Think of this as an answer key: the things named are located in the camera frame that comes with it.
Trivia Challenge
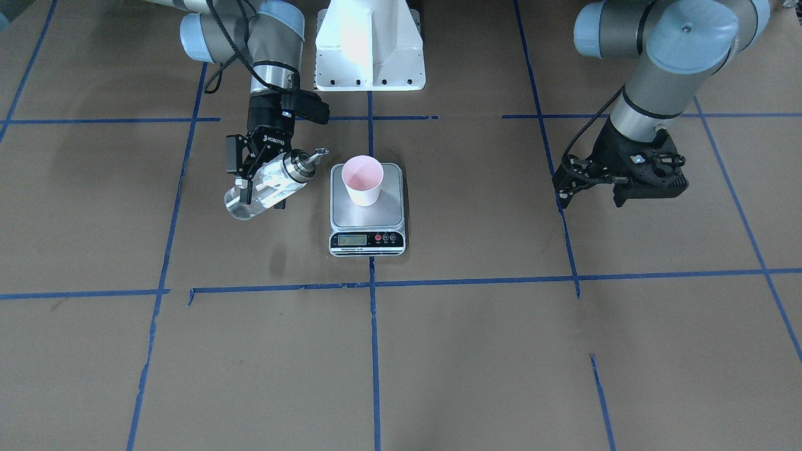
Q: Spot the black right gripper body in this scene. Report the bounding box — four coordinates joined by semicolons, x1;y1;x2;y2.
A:
246;91;295;163

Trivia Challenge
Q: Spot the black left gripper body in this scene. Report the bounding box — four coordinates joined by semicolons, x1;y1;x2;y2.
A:
589;119;689;207

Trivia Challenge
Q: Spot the glass sauce dispenser bottle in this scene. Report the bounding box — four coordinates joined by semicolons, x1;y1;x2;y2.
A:
224;148;330;220

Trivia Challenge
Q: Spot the pink paper cup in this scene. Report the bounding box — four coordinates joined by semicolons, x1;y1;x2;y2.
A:
341;156;384;207

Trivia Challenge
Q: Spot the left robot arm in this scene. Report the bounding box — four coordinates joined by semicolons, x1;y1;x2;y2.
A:
552;1;771;209

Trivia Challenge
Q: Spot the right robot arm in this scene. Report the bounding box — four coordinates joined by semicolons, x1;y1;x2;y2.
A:
165;1;305;220

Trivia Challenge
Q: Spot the digital kitchen scale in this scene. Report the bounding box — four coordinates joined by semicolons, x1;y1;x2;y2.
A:
328;163;407;257

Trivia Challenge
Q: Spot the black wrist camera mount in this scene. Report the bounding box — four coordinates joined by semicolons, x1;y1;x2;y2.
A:
280;90;330;125

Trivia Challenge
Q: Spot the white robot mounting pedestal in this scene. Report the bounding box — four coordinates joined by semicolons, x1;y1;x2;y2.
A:
313;1;427;91

